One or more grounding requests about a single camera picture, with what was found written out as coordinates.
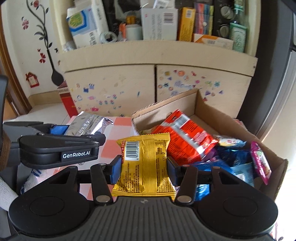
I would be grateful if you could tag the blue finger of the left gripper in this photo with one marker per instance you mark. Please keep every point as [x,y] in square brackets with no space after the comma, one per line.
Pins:
[97,137]
[58,129]

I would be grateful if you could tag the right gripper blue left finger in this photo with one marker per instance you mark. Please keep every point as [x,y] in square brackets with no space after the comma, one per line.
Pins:
[115,170]

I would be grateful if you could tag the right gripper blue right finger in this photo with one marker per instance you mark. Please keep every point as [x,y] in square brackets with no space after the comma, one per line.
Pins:
[173,171]

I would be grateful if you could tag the silver foil snack pack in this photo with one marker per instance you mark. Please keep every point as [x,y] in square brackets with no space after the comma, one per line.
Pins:
[88,124]

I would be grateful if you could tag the red snack pack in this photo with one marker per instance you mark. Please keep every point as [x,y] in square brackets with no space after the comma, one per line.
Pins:
[189,143]

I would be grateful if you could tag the blue foil snack pack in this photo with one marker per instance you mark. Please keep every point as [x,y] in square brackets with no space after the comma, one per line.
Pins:
[226,159]

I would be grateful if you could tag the white blue America snack pack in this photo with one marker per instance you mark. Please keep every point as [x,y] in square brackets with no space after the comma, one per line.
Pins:
[229,142]

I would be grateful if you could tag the white pink America snack pack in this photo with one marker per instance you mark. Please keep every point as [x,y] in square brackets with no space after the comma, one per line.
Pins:
[260,162]

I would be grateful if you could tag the purple snack pack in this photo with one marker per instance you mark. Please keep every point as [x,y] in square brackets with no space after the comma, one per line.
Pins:
[213,153]

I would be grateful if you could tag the light blue snack pack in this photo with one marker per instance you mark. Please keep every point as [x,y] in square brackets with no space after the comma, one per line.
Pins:
[244,172]

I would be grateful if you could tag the white gloved left hand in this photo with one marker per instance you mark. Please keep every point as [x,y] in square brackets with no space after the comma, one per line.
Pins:
[7,195]

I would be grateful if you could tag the red gift box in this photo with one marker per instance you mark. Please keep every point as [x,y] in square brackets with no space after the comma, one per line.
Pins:
[64,93]

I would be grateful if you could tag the beige cabinet with stickers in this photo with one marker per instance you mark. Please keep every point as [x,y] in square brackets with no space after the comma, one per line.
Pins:
[120,78]

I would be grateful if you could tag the cardboard milk box tray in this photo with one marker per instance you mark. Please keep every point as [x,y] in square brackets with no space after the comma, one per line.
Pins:
[214,122]

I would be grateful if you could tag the white blue carton on shelf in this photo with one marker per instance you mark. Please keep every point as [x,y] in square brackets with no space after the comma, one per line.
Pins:
[87,21]

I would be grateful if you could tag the white barcode box on shelf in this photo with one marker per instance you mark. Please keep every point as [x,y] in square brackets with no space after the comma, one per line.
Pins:
[159,24]

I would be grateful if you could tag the orange white flat box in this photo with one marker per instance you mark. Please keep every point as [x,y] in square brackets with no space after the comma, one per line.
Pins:
[213,41]

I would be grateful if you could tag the yellow box on shelf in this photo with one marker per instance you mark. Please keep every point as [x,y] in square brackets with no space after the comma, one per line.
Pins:
[186,24]

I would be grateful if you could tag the green patterned tin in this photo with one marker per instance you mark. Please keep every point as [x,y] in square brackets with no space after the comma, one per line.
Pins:
[238,36]

